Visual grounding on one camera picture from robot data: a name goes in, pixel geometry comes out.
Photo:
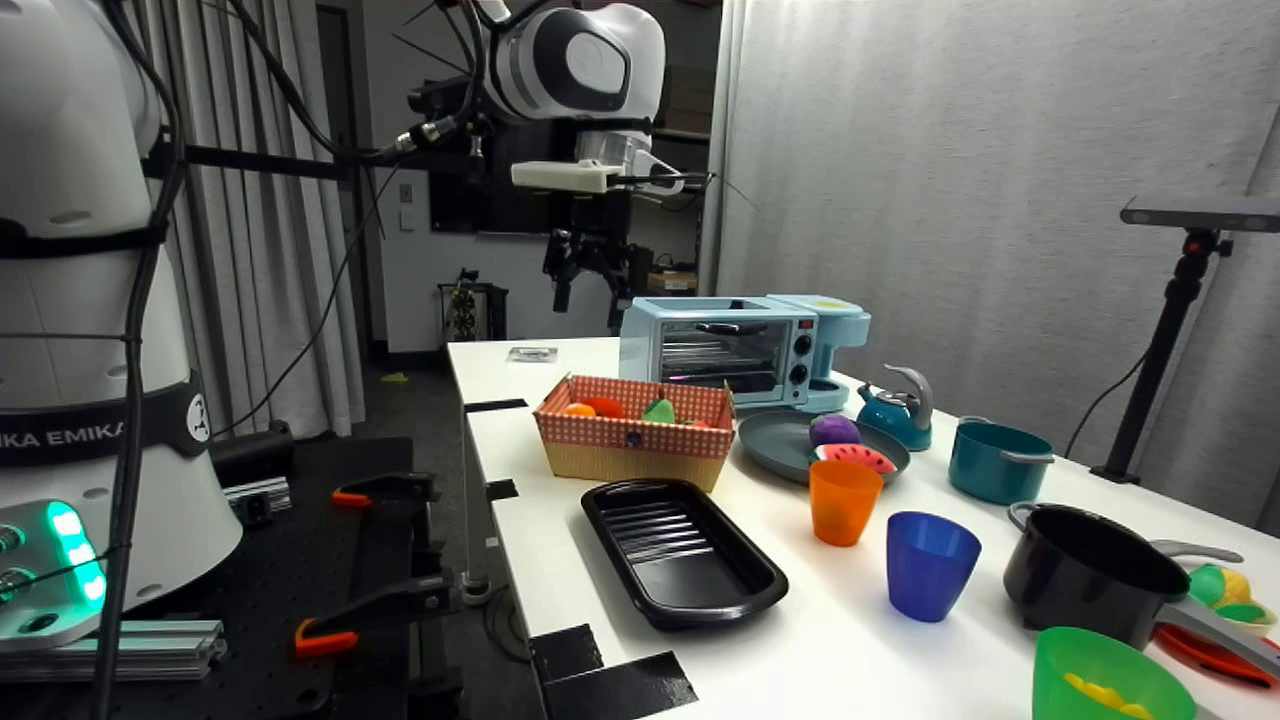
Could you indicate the black pot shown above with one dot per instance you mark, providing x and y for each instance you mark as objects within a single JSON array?
[{"x": 1082, "y": 580}]

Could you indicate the teal toy kettle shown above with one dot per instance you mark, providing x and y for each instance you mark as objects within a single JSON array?
[{"x": 889, "y": 427}]

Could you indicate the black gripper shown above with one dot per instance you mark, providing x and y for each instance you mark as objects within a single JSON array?
[{"x": 596, "y": 227}]

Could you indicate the toy watermelon slice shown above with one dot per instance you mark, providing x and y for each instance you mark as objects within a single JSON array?
[{"x": 861, "y": 456}]

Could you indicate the thin black tape strip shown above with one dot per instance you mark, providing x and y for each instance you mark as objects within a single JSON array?
[{"x": 499, "y": 406}]

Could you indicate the red toy vegetable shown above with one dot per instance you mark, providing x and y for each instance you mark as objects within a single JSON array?
[{"x": 604, "y": 402}]

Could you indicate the small black tape square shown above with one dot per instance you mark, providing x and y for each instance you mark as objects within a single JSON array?
[{"x": 500, "y": 490}]

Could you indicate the yellow toy piece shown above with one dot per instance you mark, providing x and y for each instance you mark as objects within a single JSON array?
[{"x": 1236, "y": 587}]

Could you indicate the teal pot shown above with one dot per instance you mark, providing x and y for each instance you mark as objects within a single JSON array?
[{"x": 994, "y": 467}]

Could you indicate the aluminium rail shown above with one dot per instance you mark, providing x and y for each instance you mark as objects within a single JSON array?
[{"x": 147, "y": 651}]

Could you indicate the green plastic bowl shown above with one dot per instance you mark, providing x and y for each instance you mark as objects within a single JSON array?
[{"x": 1085, "y": 675}]

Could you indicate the orange plastic cup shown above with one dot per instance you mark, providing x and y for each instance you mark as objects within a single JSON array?
[{"x": 841, "y": 506}]

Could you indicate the cardboard box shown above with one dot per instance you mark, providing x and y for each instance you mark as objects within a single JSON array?
[{"x": 690, "y": 101}]

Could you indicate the large black tape patch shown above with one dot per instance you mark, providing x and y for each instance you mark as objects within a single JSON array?
[{"x": 614, "y": 684}]

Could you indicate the yellow toy food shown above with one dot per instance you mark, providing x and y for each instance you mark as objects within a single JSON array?
[{"x": 1105, "y": 697}]

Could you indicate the purple toy fruit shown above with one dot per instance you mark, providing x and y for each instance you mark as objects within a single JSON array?
[{"x": 837, "y": 429}]

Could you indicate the grey plate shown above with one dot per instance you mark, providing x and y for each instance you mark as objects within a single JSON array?
[{"x": 780, "y": 448}]

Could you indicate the small orange toy piece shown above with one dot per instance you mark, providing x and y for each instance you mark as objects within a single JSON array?
[{"x": 694, "y": 421}]

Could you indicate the white curtain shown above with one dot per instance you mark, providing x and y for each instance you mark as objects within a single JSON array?
[{"x": 963, "y": 200}]

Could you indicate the green toy piece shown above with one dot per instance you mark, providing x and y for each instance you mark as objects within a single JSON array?
[{"x": 1206, "y": 587}]

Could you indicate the green toy pear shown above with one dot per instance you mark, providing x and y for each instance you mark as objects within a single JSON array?
[{"x": 661, "y": 414}]

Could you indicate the grey utensil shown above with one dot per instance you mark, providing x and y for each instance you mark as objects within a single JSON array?
[{"x": 1226, "y": 636}]

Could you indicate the red plate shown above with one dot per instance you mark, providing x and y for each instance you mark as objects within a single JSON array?
[{"x": 1206, "y": 658}]

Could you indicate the red checked basket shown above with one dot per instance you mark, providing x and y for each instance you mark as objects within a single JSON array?
[{"x": 624, "y": 445}]

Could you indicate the black workbench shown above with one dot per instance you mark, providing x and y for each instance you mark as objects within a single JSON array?
[{"x": 332, "y": 544}]

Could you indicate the black camera on tripod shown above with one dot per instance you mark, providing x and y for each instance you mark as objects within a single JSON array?
[{"x": 1173, "y": 304}]

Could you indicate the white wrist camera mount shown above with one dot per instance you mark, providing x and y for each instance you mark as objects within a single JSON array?
[{"x": 566, "y": 176}]

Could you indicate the light blue toy oven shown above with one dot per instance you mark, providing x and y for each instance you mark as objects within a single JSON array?
[{"x": 712, "y": 351}]

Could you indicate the black rectangular tray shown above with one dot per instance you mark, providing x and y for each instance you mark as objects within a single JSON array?
[{"x": 681, "y": 553}]

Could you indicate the grey curtain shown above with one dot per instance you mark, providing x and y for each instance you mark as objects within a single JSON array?
[{"x": 264, "y": 295}]

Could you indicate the blue plastic cup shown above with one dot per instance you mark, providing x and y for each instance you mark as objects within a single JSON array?
[{"x": 931, "y": 575}]

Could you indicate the black floor equipment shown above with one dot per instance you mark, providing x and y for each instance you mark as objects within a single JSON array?
[{"x": 471, "y": 311}]

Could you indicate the small clear item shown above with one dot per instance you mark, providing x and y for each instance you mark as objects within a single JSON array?
[{"x": 535, "y": 355}]

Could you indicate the orange toy fruit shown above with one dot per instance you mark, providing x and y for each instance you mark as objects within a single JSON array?
[{"x": 576, "y": 410}]

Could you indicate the black monitor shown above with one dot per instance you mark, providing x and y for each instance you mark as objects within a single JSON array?
[{"x": 465, "y": 195}]

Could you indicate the black camera on stand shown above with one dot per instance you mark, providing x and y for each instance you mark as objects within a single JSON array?
[{"x": 442, "y": 96}]

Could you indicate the black frame bar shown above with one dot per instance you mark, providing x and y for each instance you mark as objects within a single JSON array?
[{"x": 264, "y": 161}]

